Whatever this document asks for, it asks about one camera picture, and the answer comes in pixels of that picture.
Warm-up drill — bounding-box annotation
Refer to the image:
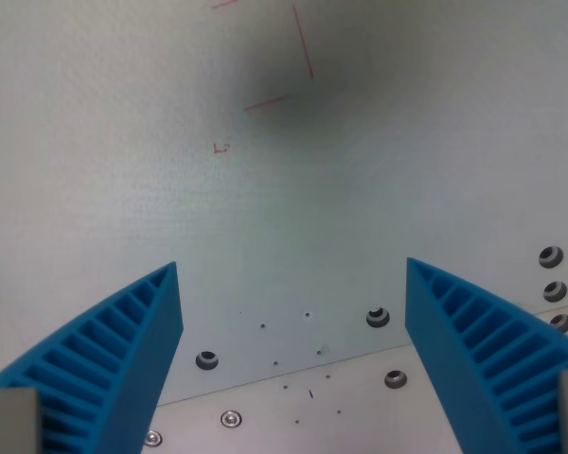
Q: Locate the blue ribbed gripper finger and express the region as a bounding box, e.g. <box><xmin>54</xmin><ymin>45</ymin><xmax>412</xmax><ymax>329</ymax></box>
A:
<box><xmin>0</xmin><ymin>260</ymin><xmax>185</xmax><ymax>454</ymax></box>
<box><xmin>404</xmin><ymin>256</ymin><xmax>568</xmax><ymax>454</ymax></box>

